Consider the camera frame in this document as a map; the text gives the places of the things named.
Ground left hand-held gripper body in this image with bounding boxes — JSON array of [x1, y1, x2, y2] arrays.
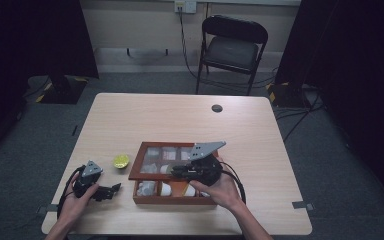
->
[[72, 160, 104, 200]]

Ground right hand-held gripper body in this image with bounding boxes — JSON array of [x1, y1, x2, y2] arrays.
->
[[185, 140, 228, 187]]

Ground wooden box with glass lid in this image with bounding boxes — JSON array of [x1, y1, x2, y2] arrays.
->
[[127, 141, 222, 206]]

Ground person's left hand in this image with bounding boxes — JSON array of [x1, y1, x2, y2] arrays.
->
[[57, 172, 100, 228]]

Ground person's right hand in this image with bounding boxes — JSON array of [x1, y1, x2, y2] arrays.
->
[[188, 159, 245, 212]]

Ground set of white wrapped packets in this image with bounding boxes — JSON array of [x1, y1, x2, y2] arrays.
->
[[135, 146, 195, 198]]

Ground grey tape strip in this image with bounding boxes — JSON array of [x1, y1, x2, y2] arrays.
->
[[291, 200, 316, 211], [35, 203, 58, 215]]

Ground black stand base striped tape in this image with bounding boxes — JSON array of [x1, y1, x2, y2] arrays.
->
[[265, 81, 312, 109], [34, 74, 90, 105]]

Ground black folding chair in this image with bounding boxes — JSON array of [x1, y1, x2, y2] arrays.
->
[[195, 14, 270, 97]]

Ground dark curtain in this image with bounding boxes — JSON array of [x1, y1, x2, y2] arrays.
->
[[0, 0, 100, 168], [274, 0, 384, 216]]

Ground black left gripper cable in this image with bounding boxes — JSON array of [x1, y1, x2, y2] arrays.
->
[[56, 165, 85, 220]]

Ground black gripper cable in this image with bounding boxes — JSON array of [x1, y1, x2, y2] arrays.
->
[[56, 165, 85, 220], [220, 161, 248, 205]]

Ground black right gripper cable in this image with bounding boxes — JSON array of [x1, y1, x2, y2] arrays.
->
[[220, 161, 248, 205]]

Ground black floor cables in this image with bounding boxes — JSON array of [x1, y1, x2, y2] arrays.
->
[[274, 91, 328, 143]]

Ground white wall socket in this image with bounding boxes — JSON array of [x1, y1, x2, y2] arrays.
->
[[174, 0, 198, 15]]

